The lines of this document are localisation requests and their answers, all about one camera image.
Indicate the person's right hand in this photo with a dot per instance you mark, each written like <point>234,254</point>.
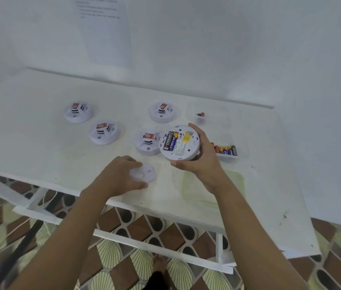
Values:
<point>206,169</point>

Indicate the person's left hand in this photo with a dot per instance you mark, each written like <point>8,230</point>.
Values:
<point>116,178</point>

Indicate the white round smoke detector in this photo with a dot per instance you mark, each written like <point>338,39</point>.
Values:
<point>104,139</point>
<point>185,151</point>
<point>147,149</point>
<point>162,118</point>
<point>77,117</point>

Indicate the large green-rimmed clear lid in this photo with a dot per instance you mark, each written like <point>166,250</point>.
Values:
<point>233,184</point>

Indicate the white detector mounting plate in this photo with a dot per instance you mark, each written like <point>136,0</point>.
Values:
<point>147,173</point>

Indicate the large clear plastic container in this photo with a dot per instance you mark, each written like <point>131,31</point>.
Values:
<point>242,147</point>

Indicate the blue yellow battery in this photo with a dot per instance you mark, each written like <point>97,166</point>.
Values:
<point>173,142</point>

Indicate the clear battery container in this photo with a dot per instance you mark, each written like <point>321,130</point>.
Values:
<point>218,117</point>

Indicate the person's right forearm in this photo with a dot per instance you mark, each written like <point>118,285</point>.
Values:
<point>255,244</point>

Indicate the person's left forearm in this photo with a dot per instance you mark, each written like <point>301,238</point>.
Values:
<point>61,241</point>

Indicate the person's black trouser leg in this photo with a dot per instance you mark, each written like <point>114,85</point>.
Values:
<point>155,282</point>

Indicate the printed white paper sheet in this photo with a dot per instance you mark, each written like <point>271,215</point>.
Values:
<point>107,42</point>

